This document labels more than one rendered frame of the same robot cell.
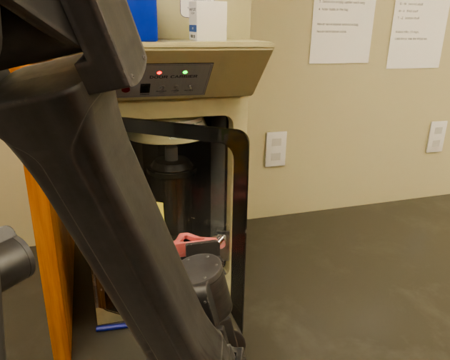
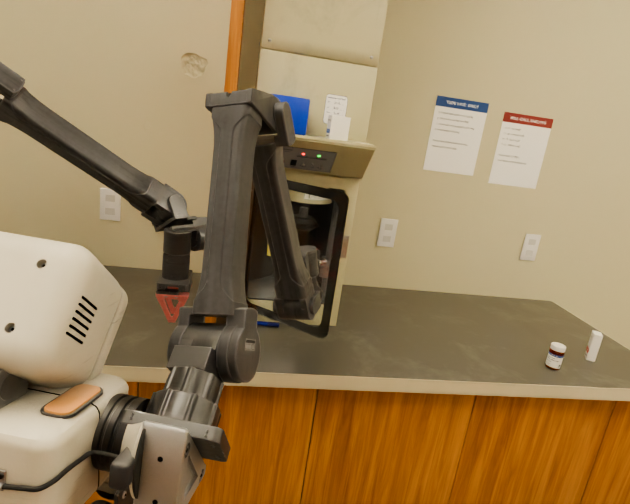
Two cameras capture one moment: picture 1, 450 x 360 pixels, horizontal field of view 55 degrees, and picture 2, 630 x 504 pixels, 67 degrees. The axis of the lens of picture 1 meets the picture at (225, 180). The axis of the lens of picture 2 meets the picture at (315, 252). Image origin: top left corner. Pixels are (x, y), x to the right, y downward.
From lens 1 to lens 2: 0.58 m
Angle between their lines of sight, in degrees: 8
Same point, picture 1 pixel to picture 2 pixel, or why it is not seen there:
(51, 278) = not seen: hidden behind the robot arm
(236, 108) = (350, 185)
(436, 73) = (532, 193)
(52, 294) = not seen: hidden behind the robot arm
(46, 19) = (270, 123)
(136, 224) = (281, 197)
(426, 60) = (524, 181)
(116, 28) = (288, 127)
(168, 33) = (313, 131)
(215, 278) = (311, 252)
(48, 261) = not seen: hidden behind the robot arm
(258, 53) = (365, 150)
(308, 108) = (418, 204)
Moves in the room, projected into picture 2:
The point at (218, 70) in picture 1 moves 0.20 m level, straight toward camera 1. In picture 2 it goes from (340, 158) to (332, 163)
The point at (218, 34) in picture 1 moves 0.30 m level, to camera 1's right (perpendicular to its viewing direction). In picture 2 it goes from (342, 136) to (458, 153)
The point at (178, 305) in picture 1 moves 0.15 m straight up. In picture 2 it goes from (291, 240) to (301, 157)
